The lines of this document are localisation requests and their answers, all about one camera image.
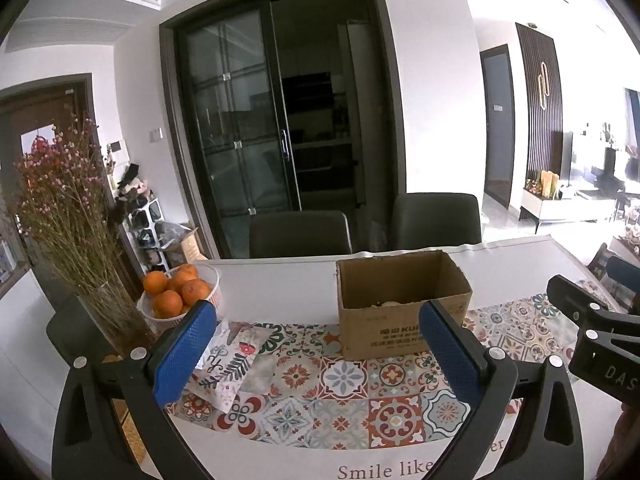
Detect brown cardboard box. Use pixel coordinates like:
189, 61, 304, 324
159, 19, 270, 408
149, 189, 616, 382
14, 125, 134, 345
335, 250, 474, 362

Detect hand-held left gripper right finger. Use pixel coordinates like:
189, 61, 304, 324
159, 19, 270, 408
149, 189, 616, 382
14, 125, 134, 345
419, 300, 586, 480

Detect floral fabric tissue pouch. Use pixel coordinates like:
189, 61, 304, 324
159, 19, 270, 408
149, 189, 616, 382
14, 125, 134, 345
185, 317, 288, 413

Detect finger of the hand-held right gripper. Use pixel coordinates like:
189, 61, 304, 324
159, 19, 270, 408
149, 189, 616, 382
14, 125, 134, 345
546, 275, 640, 335
602, 255, 640, 311

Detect patterned tile-print table runner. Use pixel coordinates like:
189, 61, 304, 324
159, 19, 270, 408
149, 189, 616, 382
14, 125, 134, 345
165, 292, 623, 451

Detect white tv stand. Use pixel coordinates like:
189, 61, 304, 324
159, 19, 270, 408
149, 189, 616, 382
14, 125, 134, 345
520, 187, 618, 233

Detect gold wall ornament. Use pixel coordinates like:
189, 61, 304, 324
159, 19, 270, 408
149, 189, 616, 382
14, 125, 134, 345
537, 60, 552, 111

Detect dark glass sliding door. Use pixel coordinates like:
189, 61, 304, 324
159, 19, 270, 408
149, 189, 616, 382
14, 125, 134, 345
159, 0, 406, 261

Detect dark hallway door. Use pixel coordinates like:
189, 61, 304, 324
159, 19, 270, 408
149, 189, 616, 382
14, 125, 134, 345
479, 44, 516, 211

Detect dried pink flower bunch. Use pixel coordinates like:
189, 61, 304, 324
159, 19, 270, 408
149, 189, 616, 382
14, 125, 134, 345
10, 105, 118, 293

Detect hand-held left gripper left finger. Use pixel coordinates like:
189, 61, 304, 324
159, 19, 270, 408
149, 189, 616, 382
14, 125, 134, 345
51, 300, 218, 480

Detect woven yellow placemat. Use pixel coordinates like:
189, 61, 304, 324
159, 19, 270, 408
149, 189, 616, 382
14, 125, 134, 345
111, 397, 148, 468

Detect television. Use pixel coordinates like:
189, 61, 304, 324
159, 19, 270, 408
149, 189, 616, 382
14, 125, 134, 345
562, 130, 640, 186

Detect small brown carton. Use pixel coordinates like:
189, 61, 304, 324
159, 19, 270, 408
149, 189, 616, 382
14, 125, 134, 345
177, 227, 206, 263

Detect white fruit basket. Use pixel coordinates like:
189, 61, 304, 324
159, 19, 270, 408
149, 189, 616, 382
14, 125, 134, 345
136, 263, 222, 336

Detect white shoe rack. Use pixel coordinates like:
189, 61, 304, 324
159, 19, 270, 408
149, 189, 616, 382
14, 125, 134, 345
127, 199, 168, 271

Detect dark dining chair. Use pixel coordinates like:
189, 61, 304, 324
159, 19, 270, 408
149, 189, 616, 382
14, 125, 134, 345
390, 192, 482, 252
249, 210, 353, 259
46, 292, 108, 361

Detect brown wooden door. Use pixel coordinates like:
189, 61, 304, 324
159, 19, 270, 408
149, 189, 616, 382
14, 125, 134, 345
0, 74, 96, 281

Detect glass vase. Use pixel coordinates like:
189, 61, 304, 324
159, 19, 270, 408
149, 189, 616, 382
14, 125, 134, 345
77, 280, 157, 361

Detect plush toys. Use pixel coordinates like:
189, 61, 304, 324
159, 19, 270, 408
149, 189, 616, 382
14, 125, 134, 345
116, 162, 153, 206

